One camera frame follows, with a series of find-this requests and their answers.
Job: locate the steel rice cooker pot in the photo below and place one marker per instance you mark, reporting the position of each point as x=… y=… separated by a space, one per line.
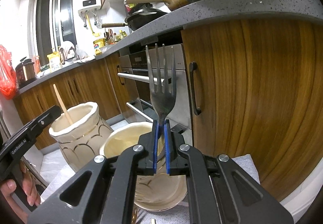
x=25 y=72

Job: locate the black wok wooden handle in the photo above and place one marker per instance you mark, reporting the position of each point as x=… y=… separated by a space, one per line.
x=138 y=19

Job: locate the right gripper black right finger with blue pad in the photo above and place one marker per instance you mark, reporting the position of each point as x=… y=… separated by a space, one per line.
x=213 y=196

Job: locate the grey speckled countertop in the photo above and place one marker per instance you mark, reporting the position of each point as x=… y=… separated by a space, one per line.
x=209 y=11

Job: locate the red plastic bag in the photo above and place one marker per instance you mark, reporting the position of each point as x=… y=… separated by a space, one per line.
x=8 y=84

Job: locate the brown pot wooden handle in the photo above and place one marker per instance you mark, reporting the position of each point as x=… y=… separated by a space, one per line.
x=171 y=4

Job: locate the silver fork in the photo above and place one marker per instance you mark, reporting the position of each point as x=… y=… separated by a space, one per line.
x=163 y=98

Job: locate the wooden chopstick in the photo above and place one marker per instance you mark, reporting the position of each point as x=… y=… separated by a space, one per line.
x=62 y=105

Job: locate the wooden lower cabinets left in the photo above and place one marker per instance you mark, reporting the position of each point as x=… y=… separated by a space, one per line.
x=94 y=81

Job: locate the yellow snack bag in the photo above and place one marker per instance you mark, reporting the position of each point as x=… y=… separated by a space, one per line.
x=54 y=61

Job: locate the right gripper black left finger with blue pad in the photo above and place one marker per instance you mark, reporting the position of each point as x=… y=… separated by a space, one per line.
x=102 y=191

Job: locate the person's left hand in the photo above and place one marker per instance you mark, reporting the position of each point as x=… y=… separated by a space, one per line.
x=28 y=185

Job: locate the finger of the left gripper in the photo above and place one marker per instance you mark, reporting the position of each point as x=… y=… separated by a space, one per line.
x=46 y=118

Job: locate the yellow seasoning container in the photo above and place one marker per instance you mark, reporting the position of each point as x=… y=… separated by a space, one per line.
x=99 y=45

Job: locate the wooden cabinet door right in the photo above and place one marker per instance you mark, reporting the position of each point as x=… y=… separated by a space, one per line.
x=258 y=85

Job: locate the cream ceramic utensil holder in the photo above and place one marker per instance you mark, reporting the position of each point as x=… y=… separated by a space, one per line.
x=87 y=135

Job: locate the sliding glass window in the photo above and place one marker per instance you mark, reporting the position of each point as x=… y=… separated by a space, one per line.
x=53 y=24

